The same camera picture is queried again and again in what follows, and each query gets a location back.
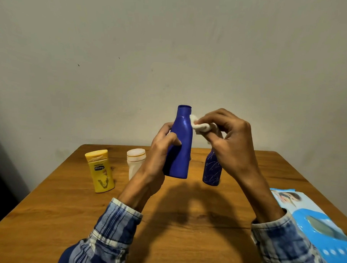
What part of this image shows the person's right hand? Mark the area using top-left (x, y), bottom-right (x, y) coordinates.
top-left (193, 107), bottom-right (264, 183)

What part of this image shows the person's left hand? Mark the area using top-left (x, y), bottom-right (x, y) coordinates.
top-left (136, 120), bottom-right (183, 198)

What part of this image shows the white bottle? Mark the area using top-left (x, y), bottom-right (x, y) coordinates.
top-left (125, 148), bottom-right (147, 182)

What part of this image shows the dark blue bottle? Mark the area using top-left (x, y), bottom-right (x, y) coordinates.
top-left (162, 104), bottom-right (194, 180)
top-left (202, 148), bottom-right (224, 187)

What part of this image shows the white wet wipe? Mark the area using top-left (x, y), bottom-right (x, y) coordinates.
top-left (188, 114), bottom-right (220, 137)

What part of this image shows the yellow bottle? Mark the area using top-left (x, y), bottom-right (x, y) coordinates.
top-left (83, 148), bottom-right (117, 194)

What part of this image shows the blue wet wipes pack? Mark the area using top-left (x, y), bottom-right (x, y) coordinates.
top-left (267, 188), bottom-right (347, 263)

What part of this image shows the person's right forearm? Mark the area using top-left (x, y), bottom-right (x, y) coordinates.
top-left (232, 166), bottom-right (340, 263)

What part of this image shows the person's left forearm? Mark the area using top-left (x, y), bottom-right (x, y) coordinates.
top-left (57, 171), bottom-right (160, 263)

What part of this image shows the wooden table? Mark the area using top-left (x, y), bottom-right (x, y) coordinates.
top-left (0, 139), bottom-right (347, 263)

